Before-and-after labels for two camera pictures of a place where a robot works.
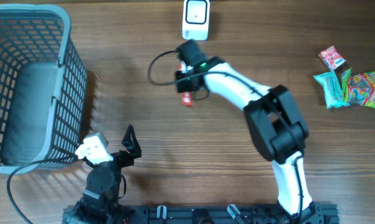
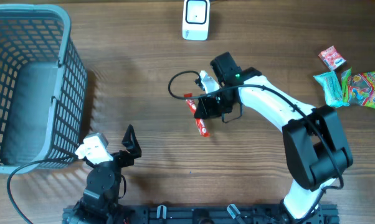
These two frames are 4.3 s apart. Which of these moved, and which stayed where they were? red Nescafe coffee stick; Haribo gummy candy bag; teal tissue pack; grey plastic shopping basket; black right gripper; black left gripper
Moved: black right gripper; red Nescafe coffee stick
Stayed: grey plastic shopping basket; black left gripper; Haribo gummy candy bag; teal tissue pack
